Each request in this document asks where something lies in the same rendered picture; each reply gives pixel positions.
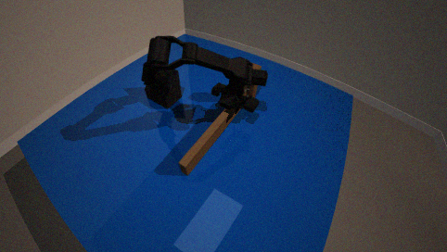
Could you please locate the brown wooden post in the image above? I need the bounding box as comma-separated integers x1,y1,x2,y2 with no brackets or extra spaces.
244,63,262,98

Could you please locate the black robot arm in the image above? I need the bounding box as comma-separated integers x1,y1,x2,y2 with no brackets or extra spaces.
141,35,268,109

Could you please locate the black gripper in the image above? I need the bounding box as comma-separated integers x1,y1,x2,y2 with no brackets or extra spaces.
211,82,259,113

